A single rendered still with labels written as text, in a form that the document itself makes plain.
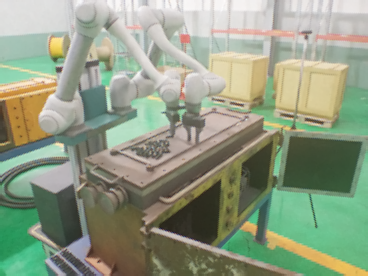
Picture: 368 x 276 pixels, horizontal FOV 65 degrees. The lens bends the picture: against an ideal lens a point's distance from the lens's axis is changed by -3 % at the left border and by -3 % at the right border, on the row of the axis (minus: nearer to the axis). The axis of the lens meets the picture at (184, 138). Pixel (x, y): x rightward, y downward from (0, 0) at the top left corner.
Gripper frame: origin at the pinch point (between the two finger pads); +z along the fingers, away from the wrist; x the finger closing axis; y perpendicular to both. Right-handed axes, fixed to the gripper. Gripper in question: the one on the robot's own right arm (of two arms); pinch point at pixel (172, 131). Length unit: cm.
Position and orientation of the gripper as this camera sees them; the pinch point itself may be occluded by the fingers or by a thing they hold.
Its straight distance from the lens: 186.8
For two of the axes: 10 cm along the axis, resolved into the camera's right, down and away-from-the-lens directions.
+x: 3.8, 3.6, -8.5
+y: -9.3, 1.5, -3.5
